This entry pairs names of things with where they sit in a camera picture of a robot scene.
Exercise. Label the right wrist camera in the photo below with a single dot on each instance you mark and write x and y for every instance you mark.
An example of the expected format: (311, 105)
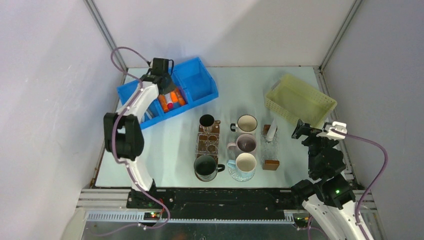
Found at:
(333, 130)

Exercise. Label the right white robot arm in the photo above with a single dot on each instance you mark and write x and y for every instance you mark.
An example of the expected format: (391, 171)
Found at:
(326, 194)

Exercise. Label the white toothpaste tube dark cap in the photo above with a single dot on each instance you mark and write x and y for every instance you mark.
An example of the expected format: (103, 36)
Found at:
(272, 131)

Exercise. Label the pink mug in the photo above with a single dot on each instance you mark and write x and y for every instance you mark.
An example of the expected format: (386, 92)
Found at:
(245, 143)

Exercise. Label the clear textured oval tray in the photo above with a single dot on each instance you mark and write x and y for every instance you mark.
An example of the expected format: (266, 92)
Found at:
(241, 176)

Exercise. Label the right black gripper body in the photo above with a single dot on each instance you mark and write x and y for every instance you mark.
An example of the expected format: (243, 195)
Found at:
(314, 143)

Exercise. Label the cream mug with black rim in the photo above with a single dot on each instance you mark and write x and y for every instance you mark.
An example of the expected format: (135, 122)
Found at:
(246, 124)

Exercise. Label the brown metallic cup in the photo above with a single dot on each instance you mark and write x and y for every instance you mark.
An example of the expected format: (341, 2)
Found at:
(208, 123)

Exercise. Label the grey toothbrush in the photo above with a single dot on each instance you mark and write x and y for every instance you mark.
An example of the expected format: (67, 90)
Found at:
(149, 114)

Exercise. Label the orange Beyou toothpaste tube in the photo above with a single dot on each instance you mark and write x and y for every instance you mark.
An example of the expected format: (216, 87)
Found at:
(180, 98)

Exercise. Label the clear textured two-hole holder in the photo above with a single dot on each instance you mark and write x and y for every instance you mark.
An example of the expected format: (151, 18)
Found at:
(207, 144)

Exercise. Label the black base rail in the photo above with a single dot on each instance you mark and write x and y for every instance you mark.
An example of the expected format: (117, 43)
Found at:
(234, 204)

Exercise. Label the cream perforated basket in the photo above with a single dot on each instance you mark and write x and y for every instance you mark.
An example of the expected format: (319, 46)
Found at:
(294, 99)

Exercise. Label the brown wooden oval tray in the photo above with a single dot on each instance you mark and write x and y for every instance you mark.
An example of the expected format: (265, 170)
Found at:
(206, 163)

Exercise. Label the small orange tube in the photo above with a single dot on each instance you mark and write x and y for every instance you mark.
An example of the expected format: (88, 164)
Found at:
(163, 103)

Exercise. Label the light blue mug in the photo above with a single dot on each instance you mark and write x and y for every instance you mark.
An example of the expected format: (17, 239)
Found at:
(245, 162)

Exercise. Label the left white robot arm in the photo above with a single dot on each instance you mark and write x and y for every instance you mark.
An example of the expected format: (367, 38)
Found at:
(122, 129)

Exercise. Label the clear holder with brown lid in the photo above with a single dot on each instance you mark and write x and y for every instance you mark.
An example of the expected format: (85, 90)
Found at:
(269, 150)

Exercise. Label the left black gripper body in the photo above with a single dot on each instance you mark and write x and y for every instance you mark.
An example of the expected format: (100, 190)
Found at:
(170, 86)

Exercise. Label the dark green mug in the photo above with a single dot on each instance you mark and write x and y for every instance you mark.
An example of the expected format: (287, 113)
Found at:
(206, 168)

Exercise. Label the blue three-compartment bin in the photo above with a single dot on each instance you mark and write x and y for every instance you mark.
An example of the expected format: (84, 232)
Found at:
(196, 85)

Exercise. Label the white toothpaste tube red cap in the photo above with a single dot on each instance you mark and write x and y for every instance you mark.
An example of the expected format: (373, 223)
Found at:
(169, 101)

